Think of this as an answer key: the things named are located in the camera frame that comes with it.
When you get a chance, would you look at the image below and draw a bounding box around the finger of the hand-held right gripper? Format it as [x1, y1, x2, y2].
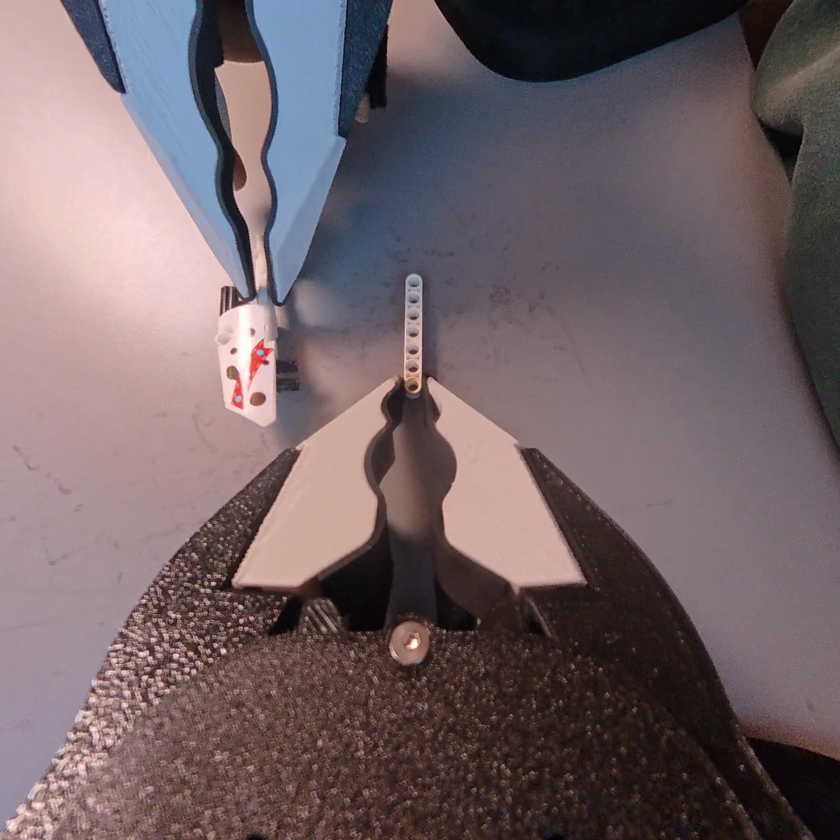
[244, 0, 349, 307]
[97, 0, 258, 296]

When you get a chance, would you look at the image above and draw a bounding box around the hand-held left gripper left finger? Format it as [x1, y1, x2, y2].
[231, 377, 404, 592]

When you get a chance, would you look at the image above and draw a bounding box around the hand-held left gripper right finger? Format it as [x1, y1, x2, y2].
[425, 377, 588, 593]

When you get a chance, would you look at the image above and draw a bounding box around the white spotted toy panel assembly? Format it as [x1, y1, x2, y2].
[215, 226, 301, 429]

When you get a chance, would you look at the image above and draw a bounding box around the white and grey toy connector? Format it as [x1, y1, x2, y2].
[251, 226, 273, 306]

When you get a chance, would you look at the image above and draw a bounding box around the white toy beam with holes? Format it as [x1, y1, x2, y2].
[402, 274, 426, 400]

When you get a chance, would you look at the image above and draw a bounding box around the person's right hand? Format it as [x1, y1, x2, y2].
[220, 0, 265, 64]

